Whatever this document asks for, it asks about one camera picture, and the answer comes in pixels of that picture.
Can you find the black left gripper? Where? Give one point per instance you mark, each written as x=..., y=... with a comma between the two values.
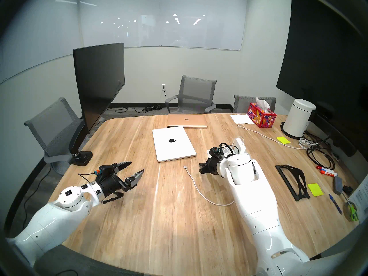
x=112, y=183

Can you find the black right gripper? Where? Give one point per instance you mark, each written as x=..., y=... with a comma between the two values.
x=214, y=166

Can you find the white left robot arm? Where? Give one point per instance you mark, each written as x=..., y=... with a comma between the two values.
x=72, y=205

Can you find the silver closed MacBook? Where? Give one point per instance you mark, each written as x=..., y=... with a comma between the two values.
x=172, y=143

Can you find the gold closed MacBook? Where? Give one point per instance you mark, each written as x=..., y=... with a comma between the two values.
x=187, y=120

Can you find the white power adapter brick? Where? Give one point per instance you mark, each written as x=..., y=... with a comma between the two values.
x=238, y=144

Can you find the white paper napkin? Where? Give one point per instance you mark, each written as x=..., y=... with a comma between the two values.
x=241, y=118

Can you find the grey mesh office chair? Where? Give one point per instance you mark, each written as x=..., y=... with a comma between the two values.
x=197, y=91
x=54, y=126
x=243, y=103

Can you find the floral red tissue box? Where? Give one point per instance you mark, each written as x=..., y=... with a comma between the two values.
x=261, y=117

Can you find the black laptop stand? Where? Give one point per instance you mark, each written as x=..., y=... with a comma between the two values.
x=287, y=167

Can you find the yellow sticky note pad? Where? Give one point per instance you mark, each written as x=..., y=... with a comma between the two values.
x=315, y=189
x=283, y=140

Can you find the black curved desktop monitor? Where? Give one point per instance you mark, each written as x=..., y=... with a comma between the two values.
x=97, y=82

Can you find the white cylindrical bin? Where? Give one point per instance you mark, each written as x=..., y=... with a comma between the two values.
x=297, y=120

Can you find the red cap whiteboard marker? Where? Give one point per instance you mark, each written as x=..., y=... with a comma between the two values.
x=325, y=169
x=329, y=173

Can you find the grey whiteboard eraser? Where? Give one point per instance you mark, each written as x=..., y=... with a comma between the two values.
x=337, y=186

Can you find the blue pen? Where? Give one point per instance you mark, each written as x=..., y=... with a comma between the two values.
x=335, y=203

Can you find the black video bar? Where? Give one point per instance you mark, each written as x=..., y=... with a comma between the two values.
x=342, y=140

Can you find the small black clip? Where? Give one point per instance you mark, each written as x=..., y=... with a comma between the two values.
x=348, y=189

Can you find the white printed paper sheet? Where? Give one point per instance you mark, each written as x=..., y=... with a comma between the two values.
x=362, y=196

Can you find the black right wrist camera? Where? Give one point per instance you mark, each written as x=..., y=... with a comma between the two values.
x=215, y=152

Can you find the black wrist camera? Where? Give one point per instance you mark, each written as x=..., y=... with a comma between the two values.
x=215, y=152
x=106, y=169

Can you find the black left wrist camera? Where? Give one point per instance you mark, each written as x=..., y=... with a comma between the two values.
x=106, y=169

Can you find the glass wall whiteboard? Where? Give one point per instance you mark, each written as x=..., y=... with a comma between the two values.
x=161, y=19
x=37, y=34

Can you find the large black wall television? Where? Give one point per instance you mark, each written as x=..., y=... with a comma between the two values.
x=322, y=62

